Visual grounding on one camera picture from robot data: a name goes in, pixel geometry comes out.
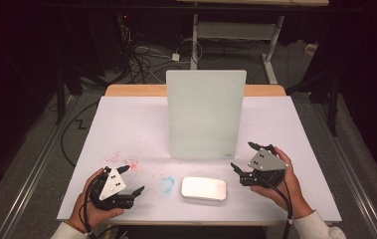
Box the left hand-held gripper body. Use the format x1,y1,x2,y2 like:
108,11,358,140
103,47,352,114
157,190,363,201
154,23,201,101
90,166,136,211

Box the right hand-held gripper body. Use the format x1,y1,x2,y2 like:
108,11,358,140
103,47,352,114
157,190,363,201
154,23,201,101
240,147,290,189

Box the white board eraser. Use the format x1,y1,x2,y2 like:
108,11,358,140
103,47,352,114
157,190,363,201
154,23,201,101
180,175,228,202

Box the glass whiteboard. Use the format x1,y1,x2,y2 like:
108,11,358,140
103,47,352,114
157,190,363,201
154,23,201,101
165,69,248,160

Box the person's right hand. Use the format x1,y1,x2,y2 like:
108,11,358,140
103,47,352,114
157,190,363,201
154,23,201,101
250,146,313,220

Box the person's left hand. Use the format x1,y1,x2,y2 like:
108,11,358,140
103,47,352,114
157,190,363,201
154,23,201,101
69,167,126,234

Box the white table cover sheet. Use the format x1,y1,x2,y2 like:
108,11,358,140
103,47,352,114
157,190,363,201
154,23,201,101
56,96,343,224

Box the black metal stand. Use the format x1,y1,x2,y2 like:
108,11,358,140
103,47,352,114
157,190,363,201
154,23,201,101
54,66,67,126

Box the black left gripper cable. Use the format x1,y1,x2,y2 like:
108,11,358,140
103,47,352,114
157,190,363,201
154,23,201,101
79,172,111,239

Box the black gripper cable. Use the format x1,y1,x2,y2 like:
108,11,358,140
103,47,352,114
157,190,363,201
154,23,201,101
79,172,111,239
259,175,295,239

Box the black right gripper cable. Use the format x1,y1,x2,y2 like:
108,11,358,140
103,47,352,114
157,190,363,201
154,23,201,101
259,175,295,239

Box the black floor cable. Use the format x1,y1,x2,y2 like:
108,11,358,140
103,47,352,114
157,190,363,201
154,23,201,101
59,101,99,167

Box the aluminium floor rail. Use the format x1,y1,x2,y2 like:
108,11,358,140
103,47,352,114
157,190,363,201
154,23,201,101
308,95,377,239
0,95,80,239

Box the tangle of floor cables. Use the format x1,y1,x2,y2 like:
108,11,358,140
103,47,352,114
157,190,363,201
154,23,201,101
118,24,204,85

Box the white metal desk frame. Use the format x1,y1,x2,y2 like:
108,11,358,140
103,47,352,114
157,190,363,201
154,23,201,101
190,13,285,85

